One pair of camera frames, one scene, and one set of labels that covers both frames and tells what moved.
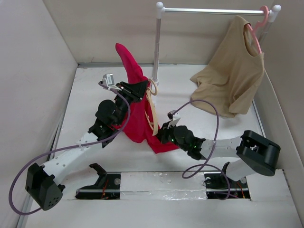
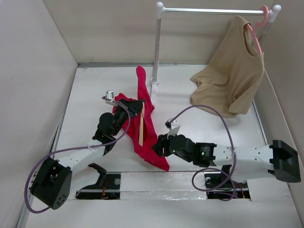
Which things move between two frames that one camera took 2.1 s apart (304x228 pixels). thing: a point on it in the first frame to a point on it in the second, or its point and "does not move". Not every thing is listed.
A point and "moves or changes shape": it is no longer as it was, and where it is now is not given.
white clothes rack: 160,9 does not move
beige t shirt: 225,86 does not move
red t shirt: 136,119 moves or changes shape
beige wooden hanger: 152,90 to 141,133
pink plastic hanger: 259,24 does not move
